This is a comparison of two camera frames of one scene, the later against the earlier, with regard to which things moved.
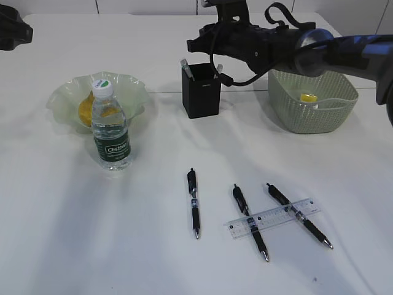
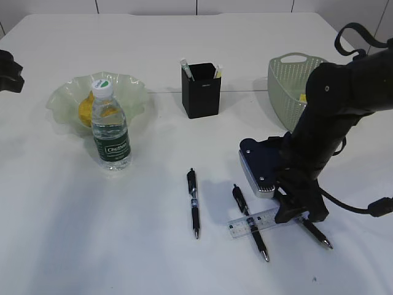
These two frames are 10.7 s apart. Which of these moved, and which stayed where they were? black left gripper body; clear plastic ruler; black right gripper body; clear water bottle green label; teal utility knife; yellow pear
Moved: black left gripper body; black right gripper body
Stayed: teal utility knife; clear plastic ruler; yellow pear; clear water bottle green label
